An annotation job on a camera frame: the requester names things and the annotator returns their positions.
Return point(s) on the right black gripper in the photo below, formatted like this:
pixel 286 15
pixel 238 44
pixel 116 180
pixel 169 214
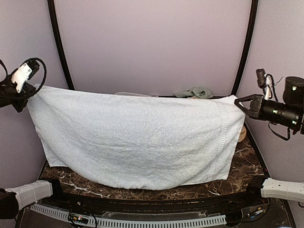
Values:
pixel 255 106

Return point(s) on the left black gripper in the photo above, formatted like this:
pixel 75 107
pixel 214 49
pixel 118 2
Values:
pixel 26 92

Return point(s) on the light blue towel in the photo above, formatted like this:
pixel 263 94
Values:
pixel 136 142

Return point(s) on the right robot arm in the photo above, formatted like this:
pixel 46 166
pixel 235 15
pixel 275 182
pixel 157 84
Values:
pixel 289 113

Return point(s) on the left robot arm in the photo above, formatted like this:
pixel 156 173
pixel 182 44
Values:
pixel 12 200

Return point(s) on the sage green crumpled towel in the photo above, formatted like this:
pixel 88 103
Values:
pixel 195 93

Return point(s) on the white plastic basin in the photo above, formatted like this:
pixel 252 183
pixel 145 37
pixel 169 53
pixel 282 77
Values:
pixel 131 94

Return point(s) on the small circuit board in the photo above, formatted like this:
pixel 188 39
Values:
pixel 77 219

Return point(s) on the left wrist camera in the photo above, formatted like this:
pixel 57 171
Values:
pixel 24 73

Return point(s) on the black front rail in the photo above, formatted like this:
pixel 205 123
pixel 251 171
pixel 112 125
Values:
pixel 226 204

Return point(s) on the right black frame post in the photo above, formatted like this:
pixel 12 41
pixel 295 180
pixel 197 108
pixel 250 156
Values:
pixel 246 46

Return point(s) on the black frame post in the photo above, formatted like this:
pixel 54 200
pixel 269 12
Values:
pixel 246 46
pixel 59 44

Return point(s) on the left black frame post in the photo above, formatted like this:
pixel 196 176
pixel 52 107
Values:
pixel 59 44

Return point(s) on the white slotted cable duct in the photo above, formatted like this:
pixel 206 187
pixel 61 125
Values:
pixel 125 220

